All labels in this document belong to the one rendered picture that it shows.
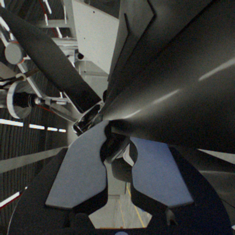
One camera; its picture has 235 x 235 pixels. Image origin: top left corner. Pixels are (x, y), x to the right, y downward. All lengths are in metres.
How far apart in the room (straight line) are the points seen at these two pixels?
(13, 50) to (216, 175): 1.17
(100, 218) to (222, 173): 14.23
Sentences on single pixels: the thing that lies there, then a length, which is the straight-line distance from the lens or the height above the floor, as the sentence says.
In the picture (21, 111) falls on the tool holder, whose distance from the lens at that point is 0.29.
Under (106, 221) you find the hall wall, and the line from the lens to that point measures 14.55.
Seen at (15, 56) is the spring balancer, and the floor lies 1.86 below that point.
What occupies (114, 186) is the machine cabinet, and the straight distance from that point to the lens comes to 7.63.
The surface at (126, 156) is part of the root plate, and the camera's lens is 0.31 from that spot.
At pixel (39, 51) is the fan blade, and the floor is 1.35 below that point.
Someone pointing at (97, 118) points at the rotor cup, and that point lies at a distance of 0.27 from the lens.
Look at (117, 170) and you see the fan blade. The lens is 0.50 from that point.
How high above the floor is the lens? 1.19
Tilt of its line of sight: 4 degrees down
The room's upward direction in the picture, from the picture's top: 85 degrees counter-clockwise
